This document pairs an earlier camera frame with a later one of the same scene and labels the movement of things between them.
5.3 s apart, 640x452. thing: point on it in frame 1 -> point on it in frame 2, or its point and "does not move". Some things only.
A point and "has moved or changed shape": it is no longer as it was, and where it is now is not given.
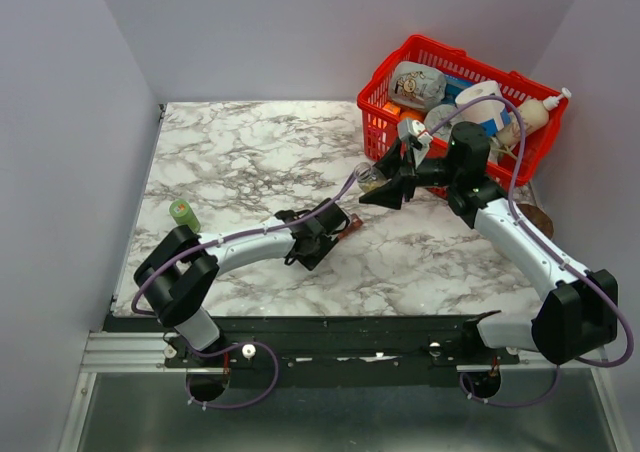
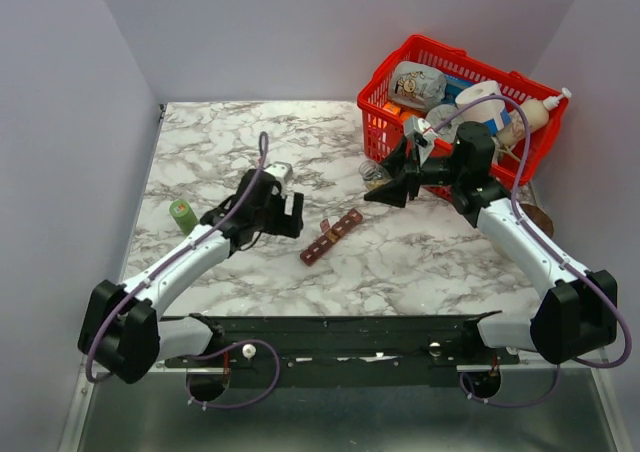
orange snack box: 393,108 does not move
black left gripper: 310,262 -> 288,226
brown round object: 539,219 does not move
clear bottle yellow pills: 369,177 has moved or changed shape
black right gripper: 390,194 does not move
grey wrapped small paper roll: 438,114 does not move
